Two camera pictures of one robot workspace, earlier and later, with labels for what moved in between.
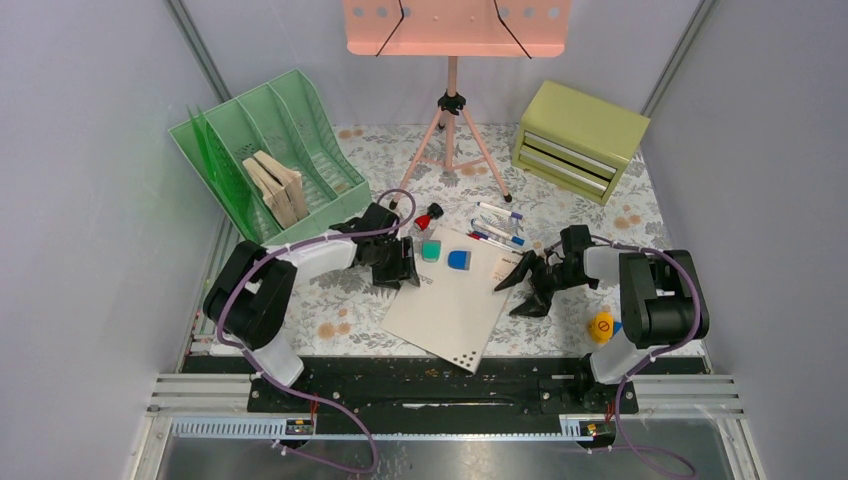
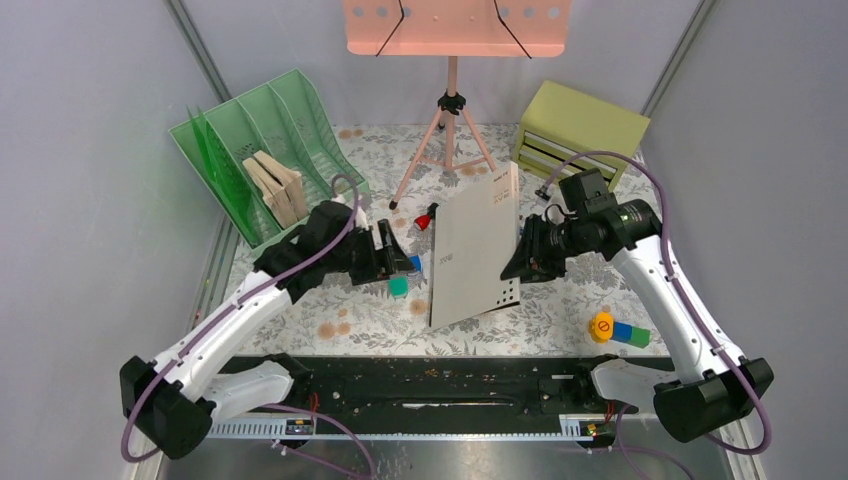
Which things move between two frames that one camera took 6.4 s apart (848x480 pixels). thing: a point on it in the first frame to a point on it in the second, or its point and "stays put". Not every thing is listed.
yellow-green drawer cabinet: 576,141 stays put
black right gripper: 540,303 to 530,262
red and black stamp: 434,211 stays put
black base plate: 441,386 stays put
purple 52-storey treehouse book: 274,193 stays put
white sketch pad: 449,305 to 471,239
